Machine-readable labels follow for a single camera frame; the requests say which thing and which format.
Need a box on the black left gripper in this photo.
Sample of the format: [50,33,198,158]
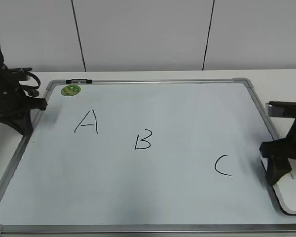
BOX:
[0,69,47,135]

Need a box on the white rectangular board eraser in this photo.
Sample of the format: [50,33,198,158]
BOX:
[273,159,296,215]

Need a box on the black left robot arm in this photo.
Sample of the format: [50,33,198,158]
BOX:
[0,47,47,135]

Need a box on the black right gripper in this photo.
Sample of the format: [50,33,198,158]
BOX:
[259,102,296,186]

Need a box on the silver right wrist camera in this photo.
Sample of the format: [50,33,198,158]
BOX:
[265,101,296,118]

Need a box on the white board with grey frame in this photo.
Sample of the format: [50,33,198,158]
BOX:
[0,78,296,237]

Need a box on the black cable loop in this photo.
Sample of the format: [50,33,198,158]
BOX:
[17,72,41,97]

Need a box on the round green magnet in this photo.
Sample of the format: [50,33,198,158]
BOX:
[61,84,81,97]

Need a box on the black silver hanging clip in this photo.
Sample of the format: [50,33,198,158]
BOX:
[66,79,92,84]

